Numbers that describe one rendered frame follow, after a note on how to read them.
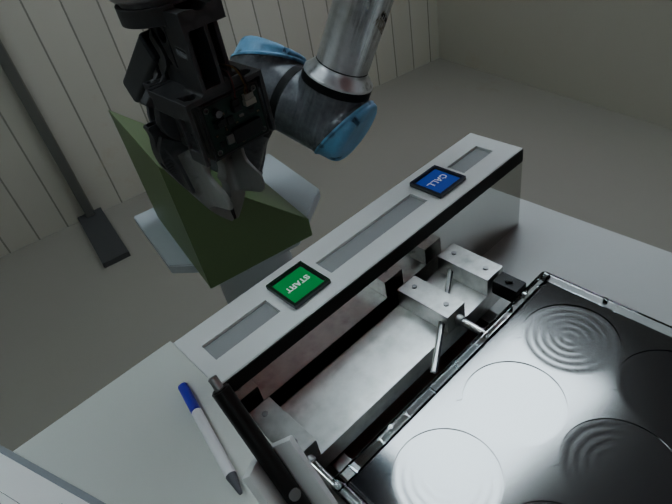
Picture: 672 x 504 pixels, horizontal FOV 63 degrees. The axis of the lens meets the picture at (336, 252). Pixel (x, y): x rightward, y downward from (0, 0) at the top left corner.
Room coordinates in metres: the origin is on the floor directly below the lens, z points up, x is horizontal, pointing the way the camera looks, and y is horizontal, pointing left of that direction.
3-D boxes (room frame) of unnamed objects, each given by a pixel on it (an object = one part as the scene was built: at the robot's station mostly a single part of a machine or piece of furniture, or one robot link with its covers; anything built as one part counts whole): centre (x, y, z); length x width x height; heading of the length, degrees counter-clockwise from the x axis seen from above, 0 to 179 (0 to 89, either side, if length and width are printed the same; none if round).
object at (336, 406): (0.43, -0.04, 0.87); 0.36 x 0.08 x 0.03; 125
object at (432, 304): (0.48, -0.10, 0.89); 0.08 x 0.03 x 0.03; 35
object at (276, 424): (0.33, 0.10, 0.89); 0.08 x 0.03 x 0.03; 35
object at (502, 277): (0.47, -0.20, 0.90); 0.04 x 0.02 x 0.03; 35
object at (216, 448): (0.30, 0.15, 0.97); 0.14 x 0.01 x 0.01; 26
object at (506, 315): (0.37, -0.10, 0.90); 0.38 x 0.01 x 0.01; 125
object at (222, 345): (0.56, -0.05, 0.89); 0.55 x 0.09 x 0.14; 125
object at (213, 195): (0.43, 0.10, 1.14); 0.06 x 0.03 x 0.09; 35
